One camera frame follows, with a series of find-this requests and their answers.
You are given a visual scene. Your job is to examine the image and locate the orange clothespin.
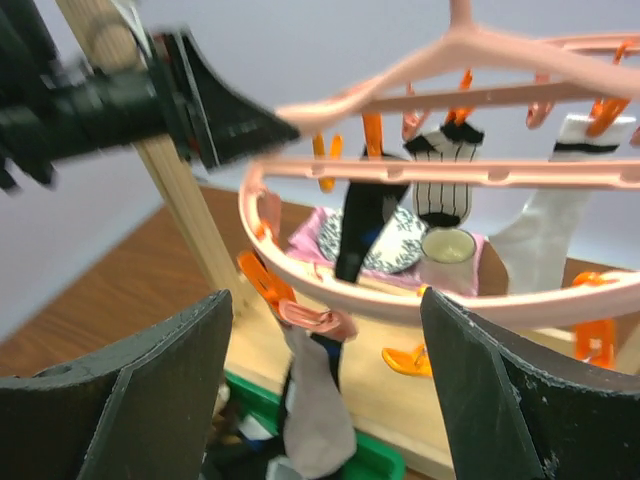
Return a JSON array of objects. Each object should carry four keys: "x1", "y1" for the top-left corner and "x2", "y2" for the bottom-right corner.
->
[
  {"x1": 236, "y1": 250, "x2": 296, "y2": 320},
  {"x1": 381, "y1": 344, "x2": 432, "y2": 377},
  {"x1": 572, "y1": 272, "x2": 617, "y2": 370}
]

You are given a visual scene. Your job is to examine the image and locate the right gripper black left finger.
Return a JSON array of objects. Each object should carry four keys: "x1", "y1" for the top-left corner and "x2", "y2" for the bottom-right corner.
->
[{"x1": 1, "y1": 290, "x2": 233, "y2": 479}]

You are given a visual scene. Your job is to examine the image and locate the pink round clip hanger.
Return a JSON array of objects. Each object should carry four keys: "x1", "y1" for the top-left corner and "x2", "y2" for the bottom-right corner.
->
[{"x1": 238, "y1": 1, "x2": 639, "y2": 328}]

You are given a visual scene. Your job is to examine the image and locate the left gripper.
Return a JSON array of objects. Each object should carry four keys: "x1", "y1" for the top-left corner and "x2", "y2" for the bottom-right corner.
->
[{"x1": 145, "y1": 31, "x2": 300, "y2": 170}]

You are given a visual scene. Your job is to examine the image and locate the wooden hanging rack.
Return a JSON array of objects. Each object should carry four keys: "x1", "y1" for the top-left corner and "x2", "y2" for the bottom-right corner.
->
[{"x1": 54, "y1": 0, "x2": 640, "y2": 479}]

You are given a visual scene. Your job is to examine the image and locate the green plastic tray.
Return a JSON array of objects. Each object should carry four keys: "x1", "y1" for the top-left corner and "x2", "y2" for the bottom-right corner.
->
[{"x1": 225, "y1": 370, "x2": 406, "y2": 480}]

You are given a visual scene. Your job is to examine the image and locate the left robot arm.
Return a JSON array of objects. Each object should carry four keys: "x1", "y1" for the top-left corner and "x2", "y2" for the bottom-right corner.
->
[{"x1": 1, "y1": 1, "x2": 300, "y2": 186}]

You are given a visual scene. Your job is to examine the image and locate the pink cloth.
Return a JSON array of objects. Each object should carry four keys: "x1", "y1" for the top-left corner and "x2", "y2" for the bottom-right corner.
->
[{"x1": 287, "y1": 205, "x2": 487, "y2": 296}]

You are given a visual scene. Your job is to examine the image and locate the grey sock with red stripes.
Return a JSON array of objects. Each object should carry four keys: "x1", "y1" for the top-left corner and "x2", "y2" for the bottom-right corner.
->
[{"x1": 278, "y1": 327, "x2": 357, "y2": 479}]

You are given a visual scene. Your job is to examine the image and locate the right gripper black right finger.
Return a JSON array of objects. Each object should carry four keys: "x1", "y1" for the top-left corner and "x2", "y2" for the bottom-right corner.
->
[{"x1": 420, "y1": 289, "x2": 639, "y2": 480}]

